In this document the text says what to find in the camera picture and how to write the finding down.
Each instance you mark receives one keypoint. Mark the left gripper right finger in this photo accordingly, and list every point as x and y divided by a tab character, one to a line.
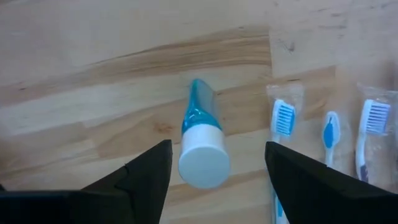
311	193

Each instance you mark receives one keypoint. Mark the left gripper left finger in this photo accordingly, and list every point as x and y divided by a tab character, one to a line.
124	199

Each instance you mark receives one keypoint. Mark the blue white toothbrush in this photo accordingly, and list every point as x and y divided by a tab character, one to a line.
283	118
331	133

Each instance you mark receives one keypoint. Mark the teal toothpaste tube white cap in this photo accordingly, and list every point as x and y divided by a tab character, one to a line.
203	161

